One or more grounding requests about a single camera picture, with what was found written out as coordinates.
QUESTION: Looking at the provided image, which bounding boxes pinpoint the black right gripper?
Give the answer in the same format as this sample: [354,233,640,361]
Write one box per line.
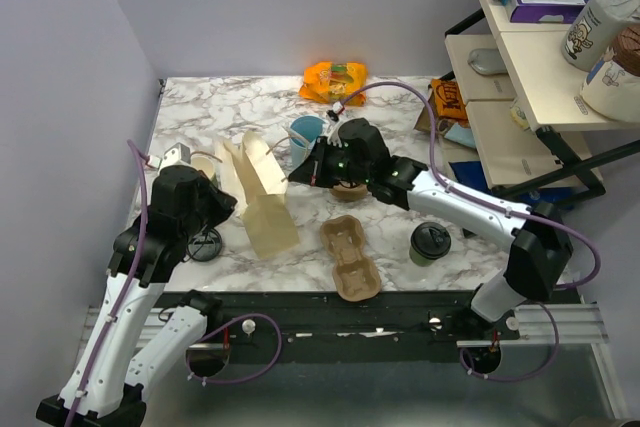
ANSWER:
[288,137,371,190]

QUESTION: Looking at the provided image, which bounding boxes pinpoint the beige paper bag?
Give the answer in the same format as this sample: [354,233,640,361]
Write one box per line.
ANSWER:
[191,131,300,260]

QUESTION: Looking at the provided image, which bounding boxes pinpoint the single brown pulp cup carrier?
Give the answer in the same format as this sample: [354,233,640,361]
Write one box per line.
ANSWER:
[320,215,382,303]

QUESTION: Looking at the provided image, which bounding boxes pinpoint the black plastic cup lid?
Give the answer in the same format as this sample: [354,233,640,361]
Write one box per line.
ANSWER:
[410,222,451,258]

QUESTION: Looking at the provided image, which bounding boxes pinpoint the green paper cup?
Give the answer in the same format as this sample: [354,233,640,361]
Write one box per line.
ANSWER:
[409,244,441,267]
[190,154,219,187]

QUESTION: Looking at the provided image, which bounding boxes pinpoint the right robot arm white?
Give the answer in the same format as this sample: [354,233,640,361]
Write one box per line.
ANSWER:
[288,118,573,339]

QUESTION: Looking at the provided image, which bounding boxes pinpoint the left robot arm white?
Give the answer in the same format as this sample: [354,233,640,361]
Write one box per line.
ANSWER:
[36,165,236,426]

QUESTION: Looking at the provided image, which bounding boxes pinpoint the brown pulp cup carrier stack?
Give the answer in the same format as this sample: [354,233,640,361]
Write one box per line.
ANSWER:
[330,184,368,202]

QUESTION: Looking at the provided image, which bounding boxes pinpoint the blue straw holder cup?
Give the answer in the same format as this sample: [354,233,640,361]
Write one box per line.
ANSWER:
[289,115,325,168]

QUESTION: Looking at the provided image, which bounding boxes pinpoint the orange snack bag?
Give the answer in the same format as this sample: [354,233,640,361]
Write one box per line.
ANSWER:
[299,61,368,104]

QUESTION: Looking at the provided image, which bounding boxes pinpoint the orange brown snack packet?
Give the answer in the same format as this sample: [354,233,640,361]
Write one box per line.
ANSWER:
[427,79,471,138]

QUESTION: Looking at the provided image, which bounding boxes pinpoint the blue snack bag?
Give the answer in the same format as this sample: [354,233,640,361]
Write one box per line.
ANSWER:
[449,161,576,210]

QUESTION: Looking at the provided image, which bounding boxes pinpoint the grey computer mouse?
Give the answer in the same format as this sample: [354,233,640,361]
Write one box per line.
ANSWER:
[467,48,507,76]

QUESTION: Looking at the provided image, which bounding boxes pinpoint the purple tissue box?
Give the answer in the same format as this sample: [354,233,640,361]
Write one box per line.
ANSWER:
[502,0,589,24]

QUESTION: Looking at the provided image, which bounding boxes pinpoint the cartoon paper roll brown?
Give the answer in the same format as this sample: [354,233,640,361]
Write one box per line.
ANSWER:
[580,25,639,123]

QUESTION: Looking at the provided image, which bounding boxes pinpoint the cartoon paper roll grey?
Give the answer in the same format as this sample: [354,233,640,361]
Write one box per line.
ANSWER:
[561,0,639,72]

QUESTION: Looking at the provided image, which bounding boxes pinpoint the beige shelf rack black frame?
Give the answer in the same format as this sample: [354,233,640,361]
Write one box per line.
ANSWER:
[445,0,639,205]

